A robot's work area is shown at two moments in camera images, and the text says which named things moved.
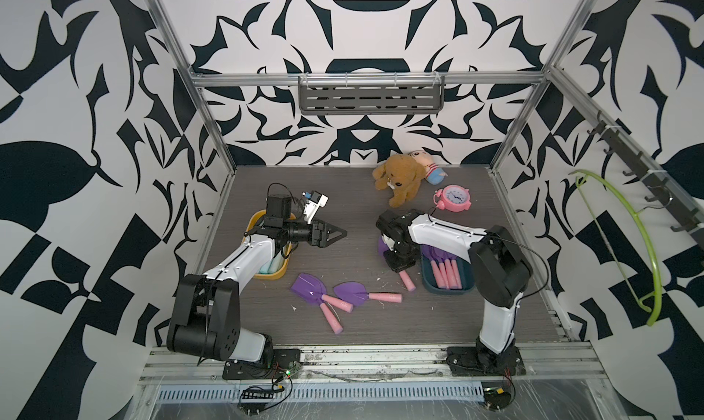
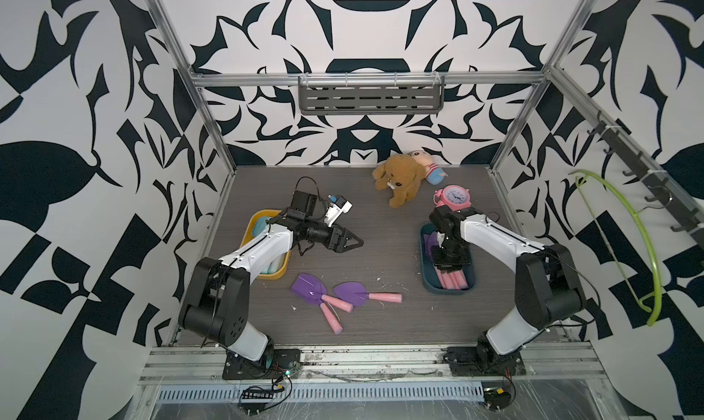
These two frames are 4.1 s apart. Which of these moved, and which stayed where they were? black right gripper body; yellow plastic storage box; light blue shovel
Moved: black right gripper body
Stayed: light blue shovel; yellow plastic storage box
